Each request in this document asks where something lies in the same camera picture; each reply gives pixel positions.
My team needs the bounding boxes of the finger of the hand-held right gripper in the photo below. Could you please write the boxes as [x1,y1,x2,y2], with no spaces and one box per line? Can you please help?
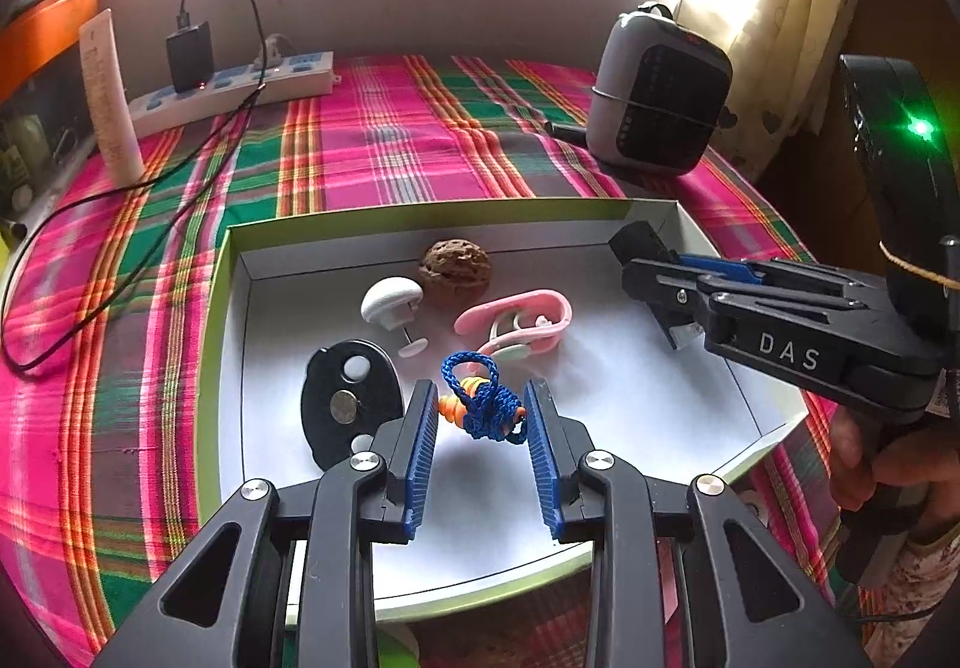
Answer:
[621,255,877,340]
[675,253,890,298]

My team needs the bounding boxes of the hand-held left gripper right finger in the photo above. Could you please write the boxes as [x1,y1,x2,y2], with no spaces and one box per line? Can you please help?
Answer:
[523,377,875,668]

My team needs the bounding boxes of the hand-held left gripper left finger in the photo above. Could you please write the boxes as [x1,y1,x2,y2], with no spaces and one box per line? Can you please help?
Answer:
[90,379,440,668]

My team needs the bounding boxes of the blue corded orange earplugs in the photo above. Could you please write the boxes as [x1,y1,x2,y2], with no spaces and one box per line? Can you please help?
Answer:
[435,351,530,445]

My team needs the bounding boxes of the black oval disc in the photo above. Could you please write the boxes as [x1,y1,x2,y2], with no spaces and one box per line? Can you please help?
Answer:
[300,338,406,472]

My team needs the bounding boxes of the white and green cardboard box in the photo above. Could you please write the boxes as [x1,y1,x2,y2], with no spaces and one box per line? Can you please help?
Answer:
[196,197,811,624]

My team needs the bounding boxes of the pink clip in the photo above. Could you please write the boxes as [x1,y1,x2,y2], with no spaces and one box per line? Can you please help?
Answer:
[453,289,575,361]

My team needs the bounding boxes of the white mushroom knob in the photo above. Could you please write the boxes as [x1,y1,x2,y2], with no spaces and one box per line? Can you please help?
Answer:
[360,275,430,359]

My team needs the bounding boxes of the brown walnut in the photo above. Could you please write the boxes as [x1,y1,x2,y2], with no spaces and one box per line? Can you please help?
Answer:
[418,239,494,298]

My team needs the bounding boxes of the person's right hand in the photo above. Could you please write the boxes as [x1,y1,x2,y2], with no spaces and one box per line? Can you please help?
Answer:
[827,404,960,540]

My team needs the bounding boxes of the grey portable heater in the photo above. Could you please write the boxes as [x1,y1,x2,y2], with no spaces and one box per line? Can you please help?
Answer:
[585,2,734,178]

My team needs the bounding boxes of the cream heart print curtain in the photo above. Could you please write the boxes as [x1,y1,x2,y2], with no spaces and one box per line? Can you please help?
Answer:
[675,0,901,189]

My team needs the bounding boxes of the white power strip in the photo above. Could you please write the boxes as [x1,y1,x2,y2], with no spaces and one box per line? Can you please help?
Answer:
[124,49,336,136]

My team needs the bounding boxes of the black charger adapter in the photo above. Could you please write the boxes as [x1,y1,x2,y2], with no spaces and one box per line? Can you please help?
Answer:
[165,23,215,93]

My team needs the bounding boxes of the cream cosmetic tube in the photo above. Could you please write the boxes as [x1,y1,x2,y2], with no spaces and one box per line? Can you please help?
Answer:
[79,8,146,183]

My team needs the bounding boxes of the orange plastic bin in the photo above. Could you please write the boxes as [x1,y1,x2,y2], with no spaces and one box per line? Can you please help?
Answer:
[0,0,100,103]

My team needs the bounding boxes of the black charger cable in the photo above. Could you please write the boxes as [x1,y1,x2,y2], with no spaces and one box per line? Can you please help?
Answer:
[0,0,267,373]

